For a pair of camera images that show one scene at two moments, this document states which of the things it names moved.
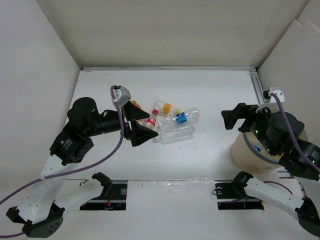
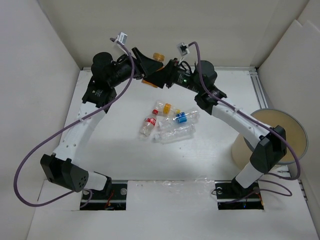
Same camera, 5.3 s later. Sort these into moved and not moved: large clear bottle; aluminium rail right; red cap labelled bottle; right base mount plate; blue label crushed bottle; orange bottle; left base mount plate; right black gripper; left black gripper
Moved: right black gripper; orange bottle; left black gripper
Not moved: large clear bottle; red cap labelled bottle; aluminium rail right; right base mount plate; blue label crushed bottle; left base mount plate
